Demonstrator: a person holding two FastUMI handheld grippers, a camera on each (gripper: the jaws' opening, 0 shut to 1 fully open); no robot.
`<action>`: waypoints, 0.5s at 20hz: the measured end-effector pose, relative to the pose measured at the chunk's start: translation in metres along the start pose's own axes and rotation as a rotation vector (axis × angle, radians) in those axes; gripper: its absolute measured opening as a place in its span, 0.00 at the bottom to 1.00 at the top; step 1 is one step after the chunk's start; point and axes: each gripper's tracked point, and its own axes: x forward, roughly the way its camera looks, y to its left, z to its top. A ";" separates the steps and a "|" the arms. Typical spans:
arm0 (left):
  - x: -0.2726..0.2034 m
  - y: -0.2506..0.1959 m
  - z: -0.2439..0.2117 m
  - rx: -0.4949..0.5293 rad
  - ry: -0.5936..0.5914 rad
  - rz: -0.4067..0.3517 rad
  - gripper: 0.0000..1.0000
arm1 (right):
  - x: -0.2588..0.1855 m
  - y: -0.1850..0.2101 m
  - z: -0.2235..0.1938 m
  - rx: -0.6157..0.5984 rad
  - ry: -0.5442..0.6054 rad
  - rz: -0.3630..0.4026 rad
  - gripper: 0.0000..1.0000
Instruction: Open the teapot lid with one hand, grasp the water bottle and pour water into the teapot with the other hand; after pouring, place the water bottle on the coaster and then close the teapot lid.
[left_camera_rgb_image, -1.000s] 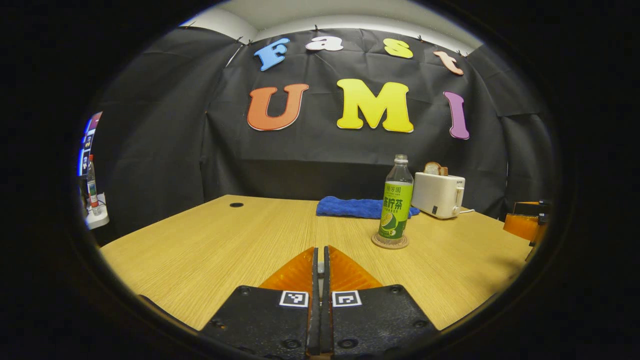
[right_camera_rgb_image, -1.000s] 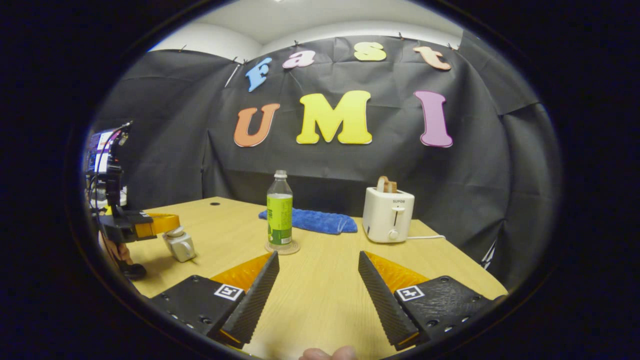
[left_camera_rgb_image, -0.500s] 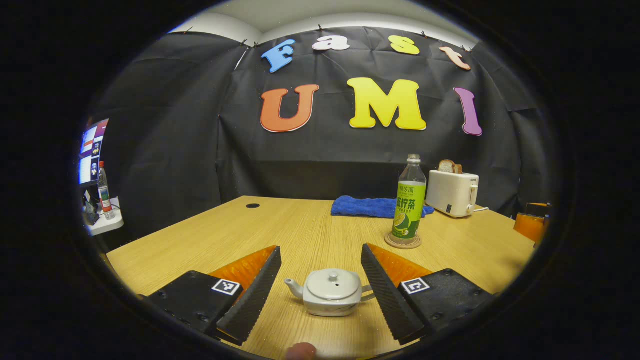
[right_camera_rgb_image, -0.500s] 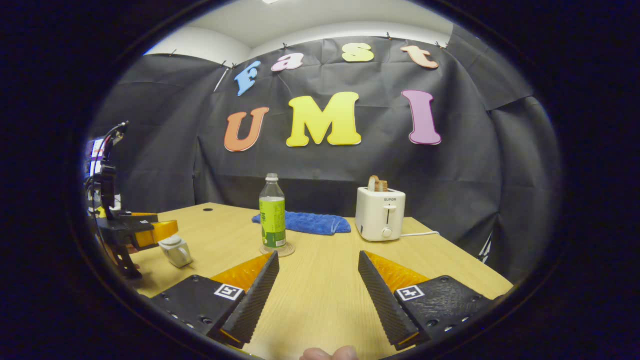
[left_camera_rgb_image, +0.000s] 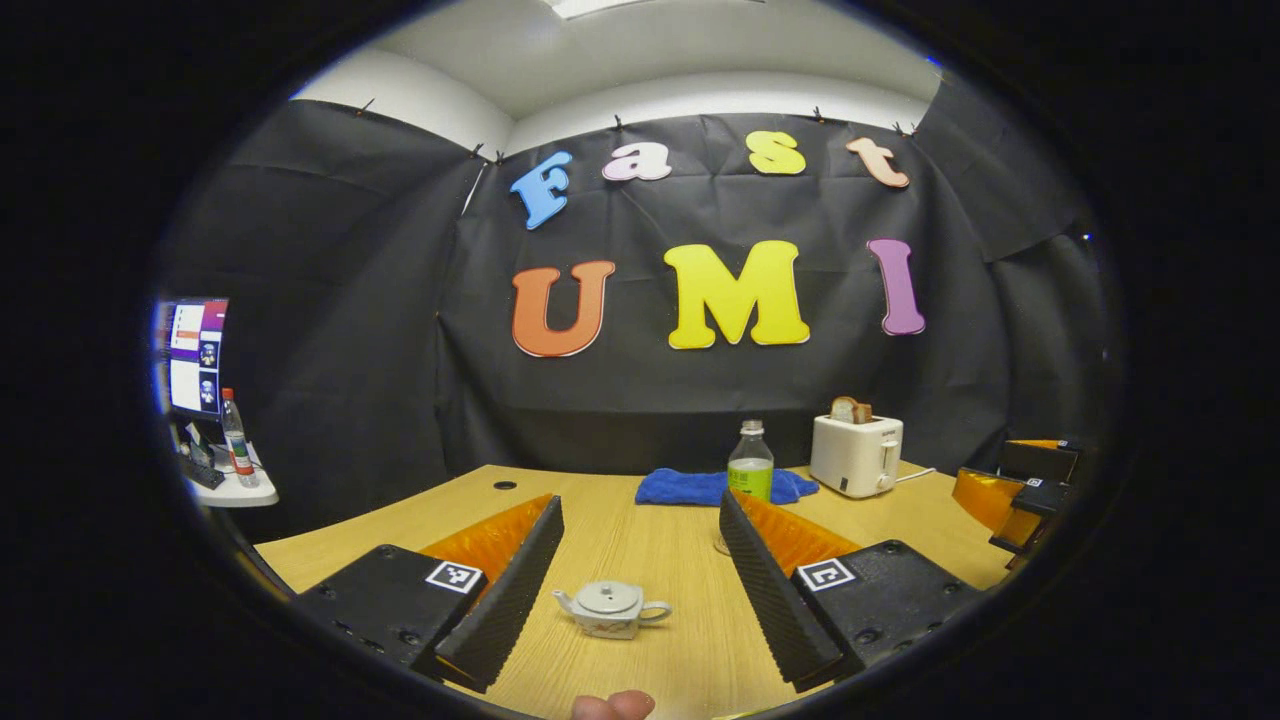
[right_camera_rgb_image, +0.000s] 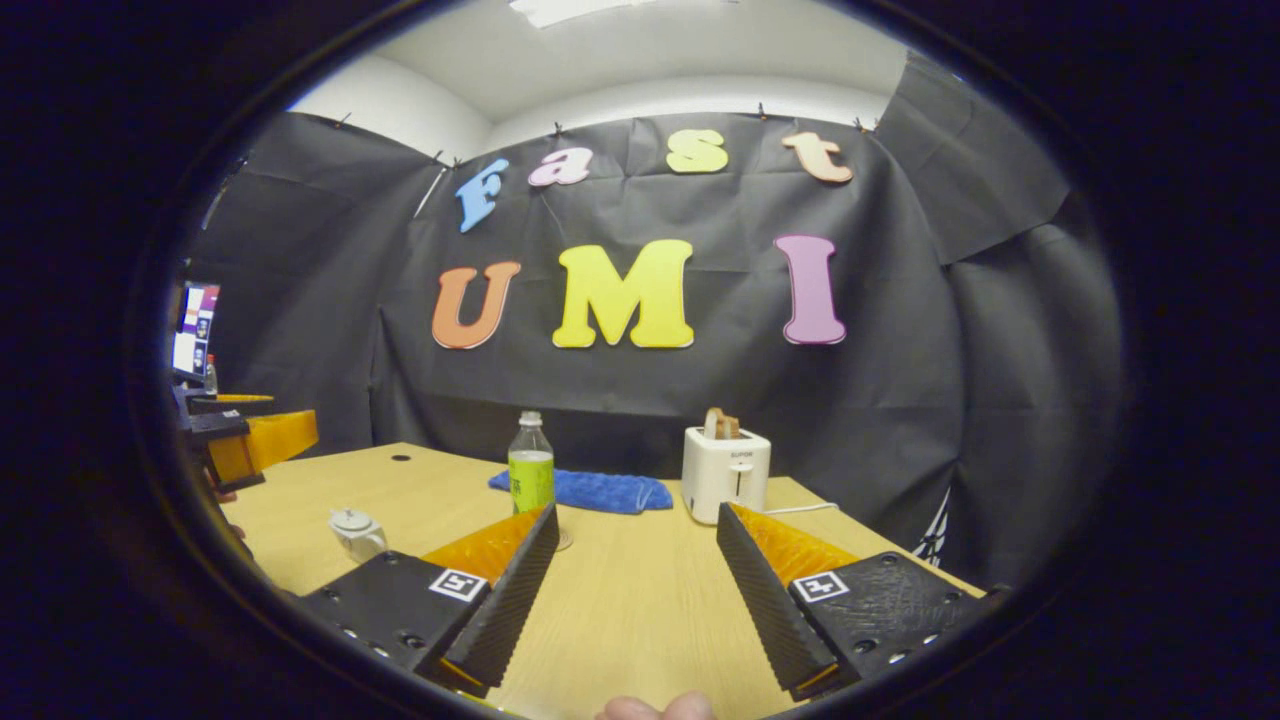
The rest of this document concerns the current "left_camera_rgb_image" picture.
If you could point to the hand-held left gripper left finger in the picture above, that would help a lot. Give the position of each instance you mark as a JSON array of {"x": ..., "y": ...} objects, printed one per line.
[{"x": 515, "y": 600}]

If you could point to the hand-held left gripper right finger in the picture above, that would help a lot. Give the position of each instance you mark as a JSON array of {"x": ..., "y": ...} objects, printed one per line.
[{"x": 770, "y": 600}]

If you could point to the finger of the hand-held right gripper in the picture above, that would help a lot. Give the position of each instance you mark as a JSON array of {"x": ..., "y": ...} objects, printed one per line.
[
  {"x": 1040, "y": 460},
  {"x": 1035, "y": 500}
]

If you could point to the white floral teacup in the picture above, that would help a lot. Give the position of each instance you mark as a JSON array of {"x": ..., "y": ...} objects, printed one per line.
[{"x": 610, "y": 627}]

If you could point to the green label water bottle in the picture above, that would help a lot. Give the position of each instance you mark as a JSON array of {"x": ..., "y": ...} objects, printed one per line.
[{"x": 750, "y": 470}]

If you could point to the red cap plastic bottle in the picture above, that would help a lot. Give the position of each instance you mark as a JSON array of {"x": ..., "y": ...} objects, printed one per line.
[{"x": 238, "y": 445}]

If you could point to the blue towel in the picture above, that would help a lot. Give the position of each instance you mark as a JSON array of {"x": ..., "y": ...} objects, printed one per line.
[{"x": 680, "y": 488}]

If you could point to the white toaster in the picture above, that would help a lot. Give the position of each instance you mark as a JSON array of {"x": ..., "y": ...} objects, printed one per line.
[{"x": 855, "y": 455}]

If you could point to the toast slice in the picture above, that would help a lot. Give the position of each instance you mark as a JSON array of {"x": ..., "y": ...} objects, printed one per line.
[{"x": 850, "y": 410}]

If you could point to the white side table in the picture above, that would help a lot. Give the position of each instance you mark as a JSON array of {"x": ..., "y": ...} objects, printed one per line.
[{"x": 240, "y": 495}]

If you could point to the black keyboard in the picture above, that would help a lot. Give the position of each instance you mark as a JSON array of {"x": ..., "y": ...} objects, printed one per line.
[{"x": 200, "y": 472}]

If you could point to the computer monitor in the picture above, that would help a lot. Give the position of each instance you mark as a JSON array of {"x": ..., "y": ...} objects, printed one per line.
[{"x": 195, "y": 355}]

